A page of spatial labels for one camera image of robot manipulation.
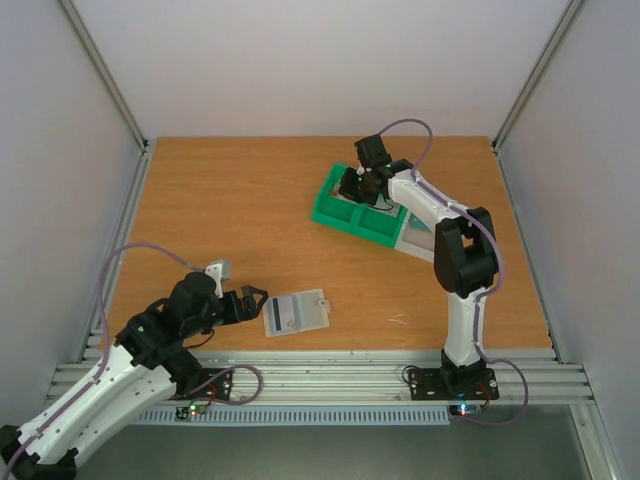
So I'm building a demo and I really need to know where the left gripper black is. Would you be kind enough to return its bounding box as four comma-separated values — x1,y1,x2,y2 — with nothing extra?
185,286,270,337

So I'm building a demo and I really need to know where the beige leather card holder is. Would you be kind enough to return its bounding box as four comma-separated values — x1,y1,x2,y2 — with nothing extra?
262,289,332,338

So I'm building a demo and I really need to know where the teal credit card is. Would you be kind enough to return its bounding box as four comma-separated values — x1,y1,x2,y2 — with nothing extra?
408,214,430,231

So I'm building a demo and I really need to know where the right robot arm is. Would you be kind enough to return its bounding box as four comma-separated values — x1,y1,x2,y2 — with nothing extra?
339,134,502,399

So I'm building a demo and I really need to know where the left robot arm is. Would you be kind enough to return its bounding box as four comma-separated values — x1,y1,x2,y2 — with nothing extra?
1,272,268,479

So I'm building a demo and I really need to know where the green two-compartment bin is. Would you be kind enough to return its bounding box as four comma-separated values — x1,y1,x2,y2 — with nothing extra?
311,163,408,248

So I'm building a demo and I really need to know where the white translucent bin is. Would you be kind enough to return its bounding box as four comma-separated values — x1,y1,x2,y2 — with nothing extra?
394,212,434,263

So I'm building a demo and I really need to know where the left small circuit board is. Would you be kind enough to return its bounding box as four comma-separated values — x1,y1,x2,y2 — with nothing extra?
174,404,208,421

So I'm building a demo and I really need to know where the small circuit board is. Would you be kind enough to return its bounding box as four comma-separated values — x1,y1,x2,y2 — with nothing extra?
449,403,488,417
174,404,208,421

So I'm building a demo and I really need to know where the right small circuit board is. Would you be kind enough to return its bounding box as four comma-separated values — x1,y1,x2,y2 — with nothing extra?
449,403,488,417

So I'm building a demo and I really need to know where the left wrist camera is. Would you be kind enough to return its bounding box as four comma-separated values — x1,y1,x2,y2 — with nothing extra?
204,259,232,298

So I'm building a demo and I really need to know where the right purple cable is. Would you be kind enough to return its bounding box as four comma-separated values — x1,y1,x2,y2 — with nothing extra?
377,118,531,425

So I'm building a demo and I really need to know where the purple cable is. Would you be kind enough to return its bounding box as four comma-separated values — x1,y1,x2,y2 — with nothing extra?
377,118,531,425
7,242,209,466

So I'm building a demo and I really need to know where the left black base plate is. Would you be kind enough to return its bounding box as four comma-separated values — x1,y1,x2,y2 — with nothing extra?
171,368,233,401

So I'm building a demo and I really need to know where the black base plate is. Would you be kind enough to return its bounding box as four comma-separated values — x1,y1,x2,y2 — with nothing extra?
171,368,233,401
401,365,500,401

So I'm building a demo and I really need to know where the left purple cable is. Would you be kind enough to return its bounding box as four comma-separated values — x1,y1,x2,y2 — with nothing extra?
7,242,209,466

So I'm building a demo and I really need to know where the slotted grey cable duct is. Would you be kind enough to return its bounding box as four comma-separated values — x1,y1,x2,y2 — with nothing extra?
132,405,450,427

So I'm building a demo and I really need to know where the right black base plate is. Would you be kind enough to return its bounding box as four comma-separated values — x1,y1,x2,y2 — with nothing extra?
401,365,500,401

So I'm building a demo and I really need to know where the aluminium front rail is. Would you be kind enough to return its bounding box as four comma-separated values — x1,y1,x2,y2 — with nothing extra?
47,349,596,407

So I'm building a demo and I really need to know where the right aluminium frame post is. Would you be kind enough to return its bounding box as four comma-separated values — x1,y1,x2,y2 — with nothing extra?
491,0,587,156

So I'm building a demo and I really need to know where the aluminium frame post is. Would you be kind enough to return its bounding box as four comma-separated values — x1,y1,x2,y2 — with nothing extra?
57,0,149,153
491,0,587,156

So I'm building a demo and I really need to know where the left aluminium frame post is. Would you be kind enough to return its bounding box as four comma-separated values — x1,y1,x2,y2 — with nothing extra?
57,0,149,153

